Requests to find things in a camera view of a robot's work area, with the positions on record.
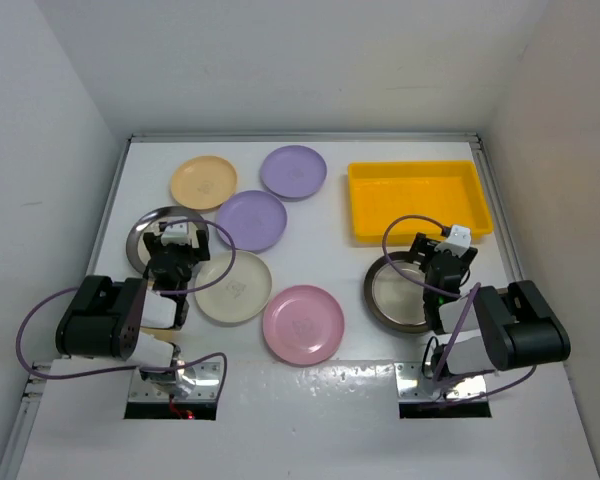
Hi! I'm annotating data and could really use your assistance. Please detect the dark rimmed plate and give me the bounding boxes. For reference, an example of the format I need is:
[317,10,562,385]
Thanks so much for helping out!
[363,256,438,335]
[126,206,202,274]

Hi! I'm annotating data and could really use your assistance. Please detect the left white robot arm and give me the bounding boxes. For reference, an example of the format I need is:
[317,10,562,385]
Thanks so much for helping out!
[55,223,210,399]

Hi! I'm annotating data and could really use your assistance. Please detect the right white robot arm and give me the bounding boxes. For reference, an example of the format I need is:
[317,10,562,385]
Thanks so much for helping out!
[410,233,571,390]

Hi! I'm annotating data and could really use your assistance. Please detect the yellow plastic bin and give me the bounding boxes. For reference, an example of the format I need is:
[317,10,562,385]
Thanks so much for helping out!
[348,160,493,245]

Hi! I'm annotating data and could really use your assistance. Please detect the middle purple plate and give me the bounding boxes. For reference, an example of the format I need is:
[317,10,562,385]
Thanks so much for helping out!
[216,190,288,252]

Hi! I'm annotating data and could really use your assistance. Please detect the purple plate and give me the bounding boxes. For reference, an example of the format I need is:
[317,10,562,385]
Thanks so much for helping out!
[216,190,288,252]
[260,145,327,199]

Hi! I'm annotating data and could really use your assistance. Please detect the cream plate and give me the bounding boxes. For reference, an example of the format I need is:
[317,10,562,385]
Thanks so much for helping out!
[194,251,273,325]

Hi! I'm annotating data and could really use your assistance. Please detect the far orange plate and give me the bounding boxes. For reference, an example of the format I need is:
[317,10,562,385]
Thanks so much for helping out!
[170,155,238,210]

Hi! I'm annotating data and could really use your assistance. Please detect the orange plate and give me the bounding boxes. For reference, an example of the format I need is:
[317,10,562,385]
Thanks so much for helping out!
[141,327,178,343]
[170,155,238,210]

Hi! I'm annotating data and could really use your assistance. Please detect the near orange plate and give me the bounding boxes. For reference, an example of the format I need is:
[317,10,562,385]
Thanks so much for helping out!
[141,327,178,343]

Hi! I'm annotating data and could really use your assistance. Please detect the far purple plate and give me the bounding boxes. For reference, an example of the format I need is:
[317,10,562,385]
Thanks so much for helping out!
[260,145,327,199]

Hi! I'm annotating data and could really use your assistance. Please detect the pink plate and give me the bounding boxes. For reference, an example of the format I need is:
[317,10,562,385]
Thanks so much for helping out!
[262,285,345,366]

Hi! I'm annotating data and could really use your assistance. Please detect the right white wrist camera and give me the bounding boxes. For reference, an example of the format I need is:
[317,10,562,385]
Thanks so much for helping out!
[434,224,472,257]

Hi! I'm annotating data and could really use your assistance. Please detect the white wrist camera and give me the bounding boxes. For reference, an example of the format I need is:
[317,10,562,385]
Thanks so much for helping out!
[160,222,190,246]
[434,224,472,257]

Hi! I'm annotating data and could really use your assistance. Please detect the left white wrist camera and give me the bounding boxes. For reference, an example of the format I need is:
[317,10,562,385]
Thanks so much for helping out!
[160,222,190,246]

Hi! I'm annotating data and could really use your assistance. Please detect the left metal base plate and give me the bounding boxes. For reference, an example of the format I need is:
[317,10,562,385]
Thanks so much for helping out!
[128,361,222,404]

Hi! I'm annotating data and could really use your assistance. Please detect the metal base plate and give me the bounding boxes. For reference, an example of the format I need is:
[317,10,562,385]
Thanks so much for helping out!
[128,361,222,404]
[394,362,487,403]

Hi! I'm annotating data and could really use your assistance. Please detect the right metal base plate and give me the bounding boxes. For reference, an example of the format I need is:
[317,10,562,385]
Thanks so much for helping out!
[394,362,487,403]

